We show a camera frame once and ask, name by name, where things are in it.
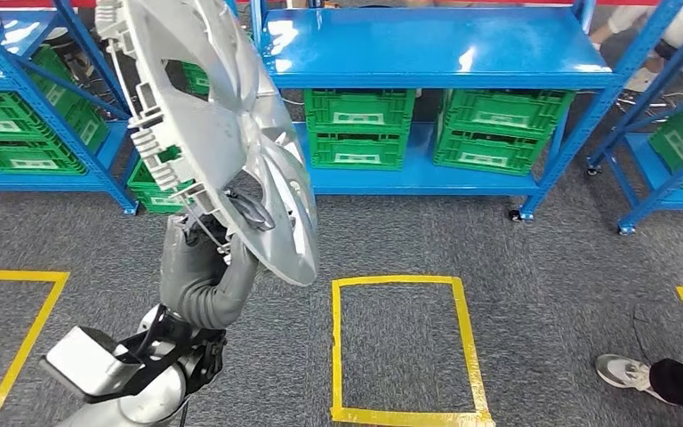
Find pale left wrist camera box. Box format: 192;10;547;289
39;326;142;405

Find yellow floor tape square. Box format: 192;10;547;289
329;275;496;427

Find silver plastic wheel cover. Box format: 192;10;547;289
94;0;321;288

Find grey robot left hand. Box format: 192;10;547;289
158;188;277;309

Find blue metal shelf rack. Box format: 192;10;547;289
250;0;683;224
0;0;140;216
585;0;683;237

